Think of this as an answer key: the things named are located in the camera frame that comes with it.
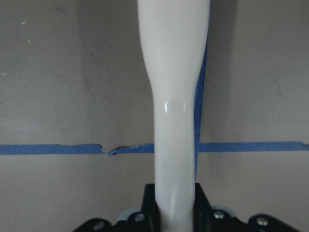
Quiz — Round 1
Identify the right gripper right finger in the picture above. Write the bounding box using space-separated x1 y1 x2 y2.
194 183 297 232

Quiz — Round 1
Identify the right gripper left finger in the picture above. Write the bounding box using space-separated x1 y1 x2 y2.
74 184 161 232

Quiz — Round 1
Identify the white hand brush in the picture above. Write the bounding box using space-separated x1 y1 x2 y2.
138 0 210 232

